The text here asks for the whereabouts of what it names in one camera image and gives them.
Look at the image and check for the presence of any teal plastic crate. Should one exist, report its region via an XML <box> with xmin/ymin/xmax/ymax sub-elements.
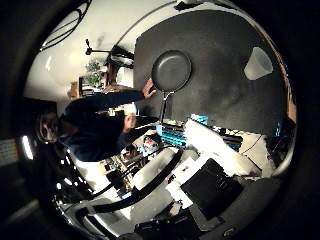
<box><xmin>155</xmin><ymin>114</ymin><xmax>209</xmax><ymax>148</ymax></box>

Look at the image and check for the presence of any black camera stand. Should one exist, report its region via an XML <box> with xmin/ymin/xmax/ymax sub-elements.
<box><xmin>84</xmin><ymin>38</ymin><xmax>135</xmax><ymax>62</ymax></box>

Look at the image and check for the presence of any grey wall conduit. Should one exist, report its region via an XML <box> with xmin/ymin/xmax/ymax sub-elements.
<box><xmin>124</xmin><ymin>0</ymin><xmax>178</xmax><ymax>38</ymax></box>

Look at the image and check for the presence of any black frying pan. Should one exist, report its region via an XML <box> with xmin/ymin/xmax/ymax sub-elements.
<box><xmin>151</xmin><ymin>49</ymin><xmax>193</xmax><ymax>125</ymax></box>

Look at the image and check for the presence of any thick black cable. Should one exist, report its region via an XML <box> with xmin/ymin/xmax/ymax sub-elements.
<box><xmin>74</xmin><ymin>149</ymin><xmax>185</xmax><ymax>216</ymax></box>

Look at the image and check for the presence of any person in dark blue sweater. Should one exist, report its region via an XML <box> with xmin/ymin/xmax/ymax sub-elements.
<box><xmin>35</xmin><ymin>90</ymin><xmax>146</xmax><ymax>163</ymax></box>

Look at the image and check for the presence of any green potted plant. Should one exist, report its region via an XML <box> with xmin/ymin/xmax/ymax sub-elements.
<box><xmin>84</xmin><ymin>59</ymin><xmax>103</xmax><ymax>86</ymax></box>

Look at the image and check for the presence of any oval ceiling lamp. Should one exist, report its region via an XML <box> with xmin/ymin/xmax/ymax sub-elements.
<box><xmin>39</xmin><ymin>0</ymin><xmax>93</xmax><ymax>52</ymax></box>

